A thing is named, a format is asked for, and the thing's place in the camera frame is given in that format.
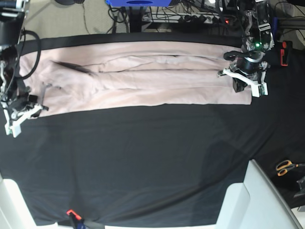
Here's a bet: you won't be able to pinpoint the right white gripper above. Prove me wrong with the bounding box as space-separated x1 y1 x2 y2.
1 94 49 138

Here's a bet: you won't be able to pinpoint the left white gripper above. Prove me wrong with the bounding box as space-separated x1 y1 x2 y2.
216 51 271 98

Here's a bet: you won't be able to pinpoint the pink T-shirt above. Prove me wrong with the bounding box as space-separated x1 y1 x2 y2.
25 41 252 116

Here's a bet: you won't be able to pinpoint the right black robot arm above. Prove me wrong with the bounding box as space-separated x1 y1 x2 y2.
0 0 48 138

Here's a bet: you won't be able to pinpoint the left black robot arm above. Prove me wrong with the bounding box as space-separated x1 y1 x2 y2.
218 0 275 97

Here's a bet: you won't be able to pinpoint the red black clamp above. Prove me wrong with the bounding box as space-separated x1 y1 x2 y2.
280 41 293 67

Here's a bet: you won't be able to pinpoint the white left chair armrest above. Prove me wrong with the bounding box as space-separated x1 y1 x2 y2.
0 177 58 229

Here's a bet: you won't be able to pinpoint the black table cloth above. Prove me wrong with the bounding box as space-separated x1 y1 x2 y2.
0 46 305 228

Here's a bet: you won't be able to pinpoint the blue plastic box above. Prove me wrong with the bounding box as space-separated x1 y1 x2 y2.
106 0 174 7

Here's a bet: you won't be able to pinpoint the orange handled scissors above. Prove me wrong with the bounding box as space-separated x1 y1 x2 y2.
275 160 305 177

